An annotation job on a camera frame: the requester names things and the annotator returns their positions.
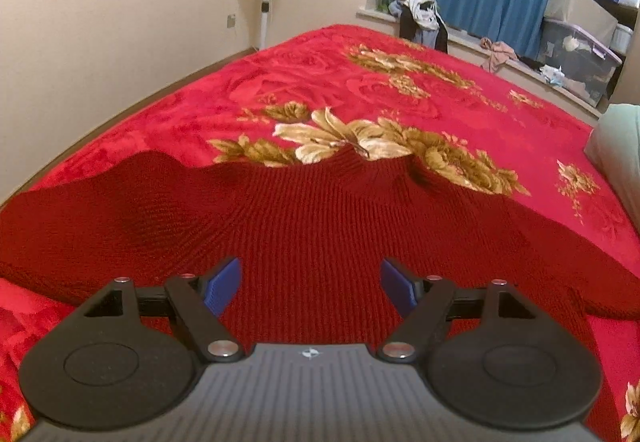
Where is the cardboard box on bin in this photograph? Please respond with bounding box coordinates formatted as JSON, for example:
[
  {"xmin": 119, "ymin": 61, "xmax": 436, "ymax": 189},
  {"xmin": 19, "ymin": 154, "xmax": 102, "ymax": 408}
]
[{"xmin": 544, "ymin": 0, "xmax": 617, "ymax": 47}]

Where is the white bucket beside bin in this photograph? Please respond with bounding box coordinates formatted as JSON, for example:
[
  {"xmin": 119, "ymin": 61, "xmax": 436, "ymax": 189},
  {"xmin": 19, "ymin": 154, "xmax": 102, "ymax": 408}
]
[{"xmin": 610, "ymin": 24, "xmax": 634, "ymax": 55}]

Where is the grey plastic storage bin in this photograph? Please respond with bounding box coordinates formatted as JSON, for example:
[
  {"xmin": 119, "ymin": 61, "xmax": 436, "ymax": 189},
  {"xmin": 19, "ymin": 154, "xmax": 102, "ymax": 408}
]
[{"xmin": 538, "ymin": 18, "xmax": 622, "ymax": 107}]

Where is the dark red knitted sweater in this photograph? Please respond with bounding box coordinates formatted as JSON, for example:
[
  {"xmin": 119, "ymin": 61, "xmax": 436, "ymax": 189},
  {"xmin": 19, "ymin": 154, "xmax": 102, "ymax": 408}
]
[{"xmin": 1, "ymin": 148, "xmax": 639, "ymax": 441}]

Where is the pink cloth on sill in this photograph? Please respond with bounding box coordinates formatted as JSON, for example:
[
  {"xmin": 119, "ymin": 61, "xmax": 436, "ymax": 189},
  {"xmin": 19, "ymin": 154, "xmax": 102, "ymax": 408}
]
[{"xmin": 480, "ymin": 38, "xmax": 518, "ymax": 73}]

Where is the light green pillow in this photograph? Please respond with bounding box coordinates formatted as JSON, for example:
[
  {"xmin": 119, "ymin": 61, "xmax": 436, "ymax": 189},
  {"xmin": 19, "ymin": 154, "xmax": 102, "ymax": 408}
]
[{"xmin": 585, "ymin": 104, "xmax": 639, "ymax": 220}]

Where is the pile of clothes on chair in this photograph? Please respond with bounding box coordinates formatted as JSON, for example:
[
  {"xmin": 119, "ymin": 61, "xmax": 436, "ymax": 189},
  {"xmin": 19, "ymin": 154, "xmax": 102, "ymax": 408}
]
[{"xmin": 388, "ymin": 0, "xmax": 448, "ymax": 54}]

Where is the red floral bed blanket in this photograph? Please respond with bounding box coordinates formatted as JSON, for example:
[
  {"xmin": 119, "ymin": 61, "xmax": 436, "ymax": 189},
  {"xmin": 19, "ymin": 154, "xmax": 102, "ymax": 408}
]
[{"xmin": 1, "ymin": 24, "xmax": 639, "ymax": 441}]

